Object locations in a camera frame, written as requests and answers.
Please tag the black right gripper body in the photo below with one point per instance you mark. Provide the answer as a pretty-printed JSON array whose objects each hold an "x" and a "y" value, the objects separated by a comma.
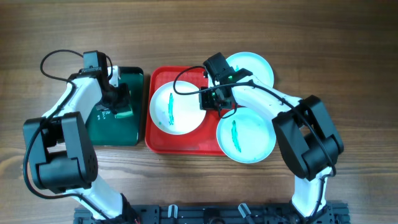
[{"x": 210, "y": 101}]

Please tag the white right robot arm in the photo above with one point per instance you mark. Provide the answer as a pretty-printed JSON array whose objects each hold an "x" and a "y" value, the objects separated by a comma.
[{"x": 308, "y": 140}]

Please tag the green scrubbing sponge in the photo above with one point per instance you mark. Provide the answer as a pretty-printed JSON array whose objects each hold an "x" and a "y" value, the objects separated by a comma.
[{"x": 124, "y": 112}]

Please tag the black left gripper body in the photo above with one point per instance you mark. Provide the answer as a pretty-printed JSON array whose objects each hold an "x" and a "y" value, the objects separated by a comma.
[{"x": 119, "y": 98}]

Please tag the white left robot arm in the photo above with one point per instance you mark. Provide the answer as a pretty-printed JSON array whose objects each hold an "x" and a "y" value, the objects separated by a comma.
[{"x": 60, "y": 160}]

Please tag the black aluminium base frame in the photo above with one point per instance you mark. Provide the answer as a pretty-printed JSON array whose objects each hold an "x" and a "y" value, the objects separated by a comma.
[{"x": 332, "y": 212}]

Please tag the red plastic tray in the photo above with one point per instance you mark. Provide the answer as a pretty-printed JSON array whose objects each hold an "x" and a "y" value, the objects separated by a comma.
[{"x": 201, "y": 141}]

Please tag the white plate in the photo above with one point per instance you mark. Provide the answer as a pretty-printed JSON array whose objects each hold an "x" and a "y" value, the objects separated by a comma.
[
  {"x": 248, "y": 67},
  {"x": 173, "y": 113},
  {"x": 245, "y": 136}
]

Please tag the black tray with green water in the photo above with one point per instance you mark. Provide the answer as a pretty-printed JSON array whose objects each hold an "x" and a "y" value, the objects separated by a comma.
[{"x": 104, "y": 129}]

